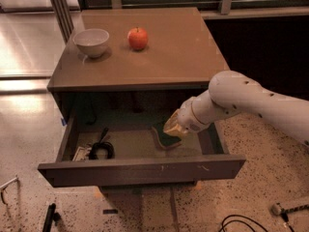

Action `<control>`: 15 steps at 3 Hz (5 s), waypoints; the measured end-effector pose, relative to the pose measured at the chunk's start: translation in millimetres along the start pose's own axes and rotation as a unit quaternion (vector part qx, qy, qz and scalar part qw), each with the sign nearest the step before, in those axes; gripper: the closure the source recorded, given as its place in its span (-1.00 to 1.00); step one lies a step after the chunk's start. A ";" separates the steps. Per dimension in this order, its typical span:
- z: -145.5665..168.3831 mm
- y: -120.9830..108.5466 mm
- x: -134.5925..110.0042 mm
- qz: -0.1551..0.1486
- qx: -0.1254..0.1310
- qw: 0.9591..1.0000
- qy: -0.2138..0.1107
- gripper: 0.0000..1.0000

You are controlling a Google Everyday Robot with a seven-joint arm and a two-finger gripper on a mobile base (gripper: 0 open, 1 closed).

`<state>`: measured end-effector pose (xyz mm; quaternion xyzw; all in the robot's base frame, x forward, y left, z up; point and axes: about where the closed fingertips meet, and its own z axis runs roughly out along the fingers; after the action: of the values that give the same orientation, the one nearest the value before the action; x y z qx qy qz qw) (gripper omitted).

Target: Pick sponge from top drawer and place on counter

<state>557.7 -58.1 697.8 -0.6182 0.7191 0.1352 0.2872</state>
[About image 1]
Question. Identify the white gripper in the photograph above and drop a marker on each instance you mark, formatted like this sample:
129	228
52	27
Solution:
189	117

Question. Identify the green and yellow sponge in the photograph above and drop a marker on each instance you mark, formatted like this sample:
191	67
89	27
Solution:
164	140

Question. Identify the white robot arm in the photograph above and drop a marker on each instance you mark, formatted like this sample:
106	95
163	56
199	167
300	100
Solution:
231	93

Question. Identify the open grey top drawer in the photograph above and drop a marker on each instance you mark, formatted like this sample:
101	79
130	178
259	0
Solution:
118	129

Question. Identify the white item in drawer corner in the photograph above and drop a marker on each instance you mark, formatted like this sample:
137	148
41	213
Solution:
82	153

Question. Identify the red apple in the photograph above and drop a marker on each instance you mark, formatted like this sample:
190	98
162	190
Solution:
137	38

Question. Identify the blue tape piece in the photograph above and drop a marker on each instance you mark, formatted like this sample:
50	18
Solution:
63	122

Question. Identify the white ceramic bowl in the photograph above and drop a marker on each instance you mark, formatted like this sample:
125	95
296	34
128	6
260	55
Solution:
92	42

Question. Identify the black tool on floor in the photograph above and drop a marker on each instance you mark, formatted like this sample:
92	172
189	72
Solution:
51	217

